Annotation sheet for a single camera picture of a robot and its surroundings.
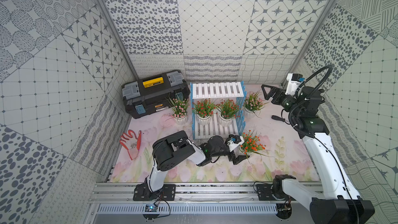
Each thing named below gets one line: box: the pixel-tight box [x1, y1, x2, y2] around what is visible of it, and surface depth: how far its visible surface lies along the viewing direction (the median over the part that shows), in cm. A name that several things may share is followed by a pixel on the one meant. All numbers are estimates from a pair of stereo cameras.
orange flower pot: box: [239, 129, 276, 164], surface depth 77 cm
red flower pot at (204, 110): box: [191, 98, 217, 126], surface depth 90 cm
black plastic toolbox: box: [121, 70, 191, 119], surface depth 97 cm
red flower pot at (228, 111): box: [214, 98, 241, 128], surface depth 92 cm
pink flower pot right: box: [243, 89, 270, 120], surface depth 94 cm
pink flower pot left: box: [165, 97, 190, 125], surface depth 93 cm
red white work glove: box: [119, 129, 142, 161], surface depth 92 cm
